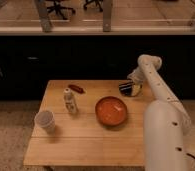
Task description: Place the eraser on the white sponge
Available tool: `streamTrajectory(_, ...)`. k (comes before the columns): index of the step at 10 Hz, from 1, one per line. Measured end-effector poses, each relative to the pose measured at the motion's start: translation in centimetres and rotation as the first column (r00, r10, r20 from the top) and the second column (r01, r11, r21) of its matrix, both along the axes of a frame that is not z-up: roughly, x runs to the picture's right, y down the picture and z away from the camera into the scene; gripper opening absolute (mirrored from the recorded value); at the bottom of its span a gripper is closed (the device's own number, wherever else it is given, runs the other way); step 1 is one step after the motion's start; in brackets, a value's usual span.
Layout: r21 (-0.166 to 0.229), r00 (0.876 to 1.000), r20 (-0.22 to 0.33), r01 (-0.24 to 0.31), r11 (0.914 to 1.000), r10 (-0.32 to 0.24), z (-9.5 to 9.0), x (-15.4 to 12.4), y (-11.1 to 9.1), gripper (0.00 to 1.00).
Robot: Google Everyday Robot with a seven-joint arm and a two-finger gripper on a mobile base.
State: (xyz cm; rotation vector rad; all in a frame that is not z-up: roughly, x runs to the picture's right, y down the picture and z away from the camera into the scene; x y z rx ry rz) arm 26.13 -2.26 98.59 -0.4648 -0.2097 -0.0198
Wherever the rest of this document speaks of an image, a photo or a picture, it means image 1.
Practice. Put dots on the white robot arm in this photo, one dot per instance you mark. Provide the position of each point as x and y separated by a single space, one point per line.
165 119

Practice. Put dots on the small white bottle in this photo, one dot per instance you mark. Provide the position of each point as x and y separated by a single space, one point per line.
70 101

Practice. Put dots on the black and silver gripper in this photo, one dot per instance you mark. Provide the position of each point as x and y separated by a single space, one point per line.
130 89

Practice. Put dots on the grey metal centre post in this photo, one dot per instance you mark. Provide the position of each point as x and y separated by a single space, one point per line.
107 13

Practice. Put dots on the wooden table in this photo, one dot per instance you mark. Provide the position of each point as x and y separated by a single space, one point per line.
80 140

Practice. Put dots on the grey metal frame post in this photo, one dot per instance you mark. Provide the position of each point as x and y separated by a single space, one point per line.
43 15

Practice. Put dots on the orange bowl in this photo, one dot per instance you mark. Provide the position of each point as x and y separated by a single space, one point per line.
111 111

